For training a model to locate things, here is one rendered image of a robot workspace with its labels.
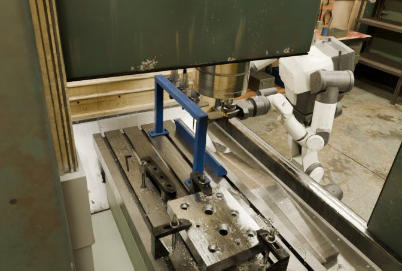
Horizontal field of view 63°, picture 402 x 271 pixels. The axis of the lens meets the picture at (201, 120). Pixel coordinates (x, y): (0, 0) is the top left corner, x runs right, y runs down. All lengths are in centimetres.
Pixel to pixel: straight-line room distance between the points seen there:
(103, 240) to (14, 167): 116
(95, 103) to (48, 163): 150
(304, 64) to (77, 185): 121
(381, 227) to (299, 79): 70
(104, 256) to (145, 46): 105
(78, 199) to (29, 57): 33
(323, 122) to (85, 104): 126
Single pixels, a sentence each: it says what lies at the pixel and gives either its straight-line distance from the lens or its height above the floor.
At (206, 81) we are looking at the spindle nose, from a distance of 87.
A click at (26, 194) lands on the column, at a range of 50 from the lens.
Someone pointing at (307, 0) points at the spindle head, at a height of 169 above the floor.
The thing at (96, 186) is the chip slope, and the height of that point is 68.
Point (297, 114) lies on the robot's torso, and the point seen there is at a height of 103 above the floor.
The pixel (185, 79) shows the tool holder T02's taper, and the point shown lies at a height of 126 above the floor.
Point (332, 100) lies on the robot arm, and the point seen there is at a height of 124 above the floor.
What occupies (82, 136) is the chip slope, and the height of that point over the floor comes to 81.
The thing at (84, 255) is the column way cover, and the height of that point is 121.
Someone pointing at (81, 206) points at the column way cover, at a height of 135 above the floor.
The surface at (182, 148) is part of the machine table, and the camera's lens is 163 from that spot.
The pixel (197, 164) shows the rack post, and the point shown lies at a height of 101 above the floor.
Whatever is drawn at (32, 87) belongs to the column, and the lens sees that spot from 42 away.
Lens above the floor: 179
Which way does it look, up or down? 28 degrees down
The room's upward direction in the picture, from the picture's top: 4 degrees clockwise
